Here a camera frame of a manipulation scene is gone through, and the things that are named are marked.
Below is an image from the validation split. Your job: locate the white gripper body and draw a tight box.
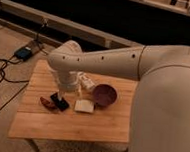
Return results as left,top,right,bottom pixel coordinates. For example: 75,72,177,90
57,71,79,92

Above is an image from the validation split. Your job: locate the white sponge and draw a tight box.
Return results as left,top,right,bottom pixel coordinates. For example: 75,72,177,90
75,99,94,113

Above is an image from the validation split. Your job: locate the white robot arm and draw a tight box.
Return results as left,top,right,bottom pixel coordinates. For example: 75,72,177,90
48,40,190,152

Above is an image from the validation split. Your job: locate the white plastic bottle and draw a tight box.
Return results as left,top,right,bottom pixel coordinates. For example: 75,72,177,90
78,72,95,92

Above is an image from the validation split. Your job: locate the black smartphone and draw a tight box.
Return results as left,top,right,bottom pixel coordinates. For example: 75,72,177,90
50,93,70,111

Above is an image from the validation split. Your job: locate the black power adapter box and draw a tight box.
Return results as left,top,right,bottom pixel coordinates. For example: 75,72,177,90
14,47,32,60

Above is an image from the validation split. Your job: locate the wooden table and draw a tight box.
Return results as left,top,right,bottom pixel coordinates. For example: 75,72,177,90
9,60,137,143

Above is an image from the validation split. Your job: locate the black floor cable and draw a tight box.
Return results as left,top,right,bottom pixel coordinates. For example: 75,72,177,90
0,38,59,131

